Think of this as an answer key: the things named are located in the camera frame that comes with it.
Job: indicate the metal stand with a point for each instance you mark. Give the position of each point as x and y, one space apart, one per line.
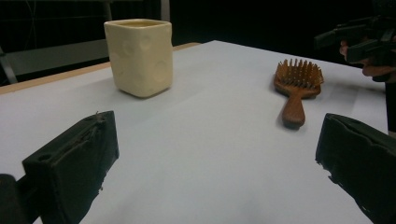
7 67

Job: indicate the wooden hairbrush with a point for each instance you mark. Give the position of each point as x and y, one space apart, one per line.
297 84

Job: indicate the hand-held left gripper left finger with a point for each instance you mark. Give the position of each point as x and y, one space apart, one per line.
71 168

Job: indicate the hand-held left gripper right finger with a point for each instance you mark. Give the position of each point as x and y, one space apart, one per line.
361 158

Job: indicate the white table sheet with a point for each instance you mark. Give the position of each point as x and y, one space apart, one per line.
202 140

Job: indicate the cream square ceramic cup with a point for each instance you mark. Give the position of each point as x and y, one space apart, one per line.
140 59

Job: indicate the metal post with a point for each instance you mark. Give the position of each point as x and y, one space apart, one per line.
165 9

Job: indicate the grey panel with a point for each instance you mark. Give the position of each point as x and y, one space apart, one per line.
56 57

